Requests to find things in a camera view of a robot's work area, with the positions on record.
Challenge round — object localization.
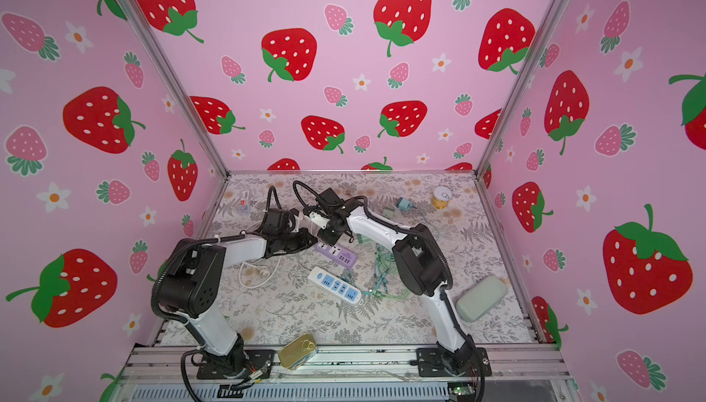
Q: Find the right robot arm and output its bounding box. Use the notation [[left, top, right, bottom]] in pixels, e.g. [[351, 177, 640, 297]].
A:
[[292, 181, 486, 401]]

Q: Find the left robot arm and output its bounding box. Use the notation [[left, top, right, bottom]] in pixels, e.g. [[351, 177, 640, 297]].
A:
[[150, 186, 317, 401]]

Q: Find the blue charger plug far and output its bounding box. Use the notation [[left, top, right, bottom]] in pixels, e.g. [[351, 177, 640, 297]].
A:
[[397, 198, 416, 211]]

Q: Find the purple power strip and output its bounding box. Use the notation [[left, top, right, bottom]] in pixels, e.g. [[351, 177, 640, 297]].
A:
[[314, 242, 357, 270]]

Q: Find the clear plastic small box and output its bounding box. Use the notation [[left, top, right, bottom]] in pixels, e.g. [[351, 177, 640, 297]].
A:
[[238, 191, 250, 210]]

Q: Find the white blue power strip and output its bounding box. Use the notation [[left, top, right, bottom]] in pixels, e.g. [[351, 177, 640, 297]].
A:
[[307, 267, 362, 305]]

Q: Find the yellow tin can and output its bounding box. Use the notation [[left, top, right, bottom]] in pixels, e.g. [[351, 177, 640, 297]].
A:
[[431, 186, 453, 210]]

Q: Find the gold sardine tin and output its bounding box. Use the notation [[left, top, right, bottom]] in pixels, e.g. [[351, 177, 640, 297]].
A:
[[278, 333, 318, 371]]

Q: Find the pale green soap box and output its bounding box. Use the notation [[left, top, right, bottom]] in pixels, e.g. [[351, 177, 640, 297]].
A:
[[455, 276, 507, 323]]

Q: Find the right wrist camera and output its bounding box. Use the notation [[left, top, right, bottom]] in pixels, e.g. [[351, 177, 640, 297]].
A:
[[305, 211, 328, 228]]

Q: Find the white power cable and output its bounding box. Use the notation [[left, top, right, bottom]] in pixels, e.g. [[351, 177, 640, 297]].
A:
[[238, 255, 299, 290]]

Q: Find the green cable tangle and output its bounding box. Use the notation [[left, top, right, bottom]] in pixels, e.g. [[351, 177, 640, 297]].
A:
[[360, 235, 412, 301]]

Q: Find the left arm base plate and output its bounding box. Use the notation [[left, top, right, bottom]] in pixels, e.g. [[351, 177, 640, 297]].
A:
[[197, 349, 276, 380]]

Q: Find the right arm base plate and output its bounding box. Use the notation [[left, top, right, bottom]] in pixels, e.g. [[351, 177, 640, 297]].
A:
[[414, 346, 493, 378]]

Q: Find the aluminium front rail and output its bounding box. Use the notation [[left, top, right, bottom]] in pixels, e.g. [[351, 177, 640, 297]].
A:
[[108, 344, 581, 401]]

